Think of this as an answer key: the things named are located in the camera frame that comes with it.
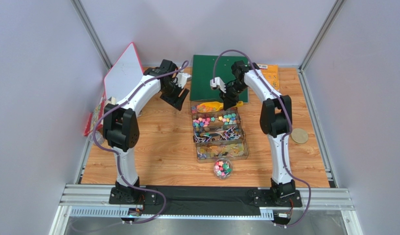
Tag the round wooden jar lid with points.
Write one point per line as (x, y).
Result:
(299, 135)

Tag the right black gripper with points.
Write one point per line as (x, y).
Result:
(227, 96)

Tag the yellow plastic scoop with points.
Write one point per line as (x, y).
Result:
(207, 107)

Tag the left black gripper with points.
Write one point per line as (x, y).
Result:
(176, 101)

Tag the small clear plastic cup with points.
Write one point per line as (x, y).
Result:
(96, 137)

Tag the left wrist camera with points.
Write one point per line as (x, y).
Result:
(181, 79)

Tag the aluminium rail frame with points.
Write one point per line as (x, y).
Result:
(92, 201)

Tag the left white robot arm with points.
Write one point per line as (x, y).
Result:
(120, 122)

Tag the clear box of gummy candies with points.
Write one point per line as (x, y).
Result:
(192, 103)

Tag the green cutting mat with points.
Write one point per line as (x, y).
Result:
(202, 74)

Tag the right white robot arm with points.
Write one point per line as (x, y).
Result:
(275, 120)

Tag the red framed whiteboard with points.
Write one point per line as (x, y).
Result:
(124, 75)

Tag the clear box of lollipops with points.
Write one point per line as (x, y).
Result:
(217, 133)

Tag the clear round jar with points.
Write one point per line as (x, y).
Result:
(223, 168)

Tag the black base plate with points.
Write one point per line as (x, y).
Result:
(184, 200)

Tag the clear box of star candies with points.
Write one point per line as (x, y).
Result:
(220, 118)

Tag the stack of books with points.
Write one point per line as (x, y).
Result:
(97, 113)

